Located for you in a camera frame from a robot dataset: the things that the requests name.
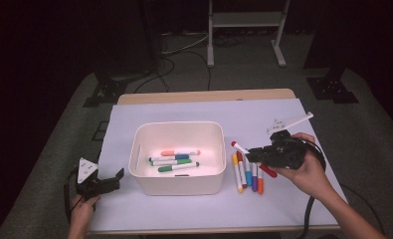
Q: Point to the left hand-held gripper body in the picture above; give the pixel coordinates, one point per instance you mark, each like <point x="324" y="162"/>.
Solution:
<point x="91" y="189"/>

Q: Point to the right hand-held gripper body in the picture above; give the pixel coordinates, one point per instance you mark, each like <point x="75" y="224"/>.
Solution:
<point x="287" y="152"/>

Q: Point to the dark red marker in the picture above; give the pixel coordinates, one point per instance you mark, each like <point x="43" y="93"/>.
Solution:
<point x="241" y="169"/>

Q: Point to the light blue marker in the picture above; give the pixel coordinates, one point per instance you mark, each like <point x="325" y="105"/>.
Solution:
<point x="248" y="176"/>

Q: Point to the purple marker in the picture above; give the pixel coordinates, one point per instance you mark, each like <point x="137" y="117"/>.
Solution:
<point x="254" y="182"/>

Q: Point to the orange marker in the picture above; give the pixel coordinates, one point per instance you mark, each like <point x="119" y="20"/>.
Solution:
<point x="170" y="153"/>
<point x="260" y="186"/>

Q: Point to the green marker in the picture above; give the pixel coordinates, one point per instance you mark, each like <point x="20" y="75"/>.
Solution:
<point x="165" y="169"/>
<point x="184" y="161"/>

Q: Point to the white plastic storage box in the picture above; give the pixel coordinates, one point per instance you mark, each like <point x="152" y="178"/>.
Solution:
<point x="177" y="184"/>

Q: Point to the person's left hand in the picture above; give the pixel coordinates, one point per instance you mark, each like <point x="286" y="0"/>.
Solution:
<point x="81" y="210"/>

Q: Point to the person's right hand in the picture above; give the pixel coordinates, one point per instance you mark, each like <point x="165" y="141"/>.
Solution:
<point x="311" y="176"/>

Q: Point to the white table mat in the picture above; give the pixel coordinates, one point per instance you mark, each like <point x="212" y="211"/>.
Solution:
<point x="184" y="212"/>

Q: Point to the black stand base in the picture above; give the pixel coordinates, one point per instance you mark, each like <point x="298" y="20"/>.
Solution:
<point x="106" y="91"/>
<point x="331" y="89"/>

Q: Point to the white metal stand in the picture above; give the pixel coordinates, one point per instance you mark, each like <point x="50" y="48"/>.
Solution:
<point x="243" y="19"/>

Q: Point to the black floor hatch frame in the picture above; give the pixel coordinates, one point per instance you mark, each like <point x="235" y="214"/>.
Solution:
<point x="100" y="130"/>

